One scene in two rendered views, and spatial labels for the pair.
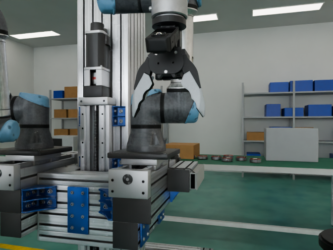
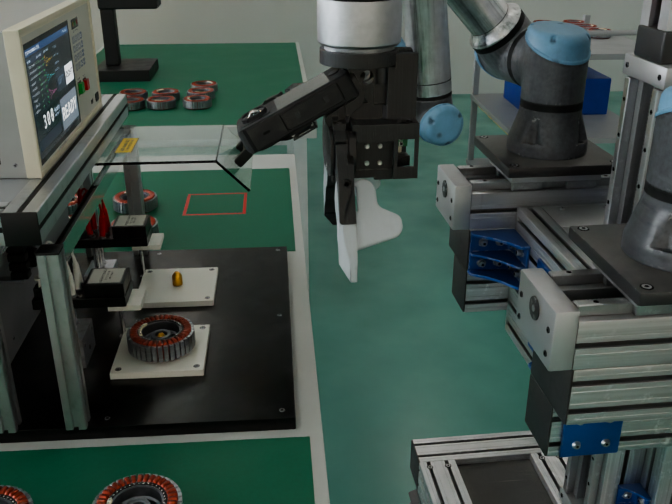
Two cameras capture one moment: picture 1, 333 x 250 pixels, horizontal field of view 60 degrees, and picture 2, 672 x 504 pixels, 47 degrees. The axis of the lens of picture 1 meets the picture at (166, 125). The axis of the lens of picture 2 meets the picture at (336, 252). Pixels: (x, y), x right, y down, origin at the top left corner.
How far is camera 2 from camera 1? 0.81 m
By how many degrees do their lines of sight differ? 71
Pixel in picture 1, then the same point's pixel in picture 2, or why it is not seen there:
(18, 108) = (517, 62)
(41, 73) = not seen: outside the picture
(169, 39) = (244, 134)
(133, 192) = (536, 341)
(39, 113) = (547, 80)
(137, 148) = (625, 241)
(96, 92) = (653, 48)
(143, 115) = (658, 162)
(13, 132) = (439, 130)
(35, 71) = not seen: outside the picture
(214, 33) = not seen: outside the picture
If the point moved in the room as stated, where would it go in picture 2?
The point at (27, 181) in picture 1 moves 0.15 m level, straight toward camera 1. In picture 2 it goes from (486, 219) to (439, 242)
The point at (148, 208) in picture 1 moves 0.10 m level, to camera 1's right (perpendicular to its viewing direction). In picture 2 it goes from (566, 390) to (615, 433)
